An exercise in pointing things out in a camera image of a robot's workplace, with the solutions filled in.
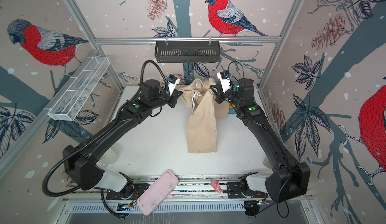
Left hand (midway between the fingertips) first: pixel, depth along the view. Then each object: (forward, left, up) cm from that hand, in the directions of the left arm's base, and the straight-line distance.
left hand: (180, 90), depth 72 cm
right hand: (+1, -14, +1) cm, 14 cm away
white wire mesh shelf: (-7, +54, -4) cm, 55 cm away
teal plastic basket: (-10, -25, -3) cm, 27 cm away
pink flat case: (-41, +14, -32) cm, 54 cm away
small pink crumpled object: (-36, -17, -31) cm, 50 cm away
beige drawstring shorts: (-2, -10, -3) cm, 10 cm away
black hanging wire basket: (+45, -2, -6) cm, 46 cm away
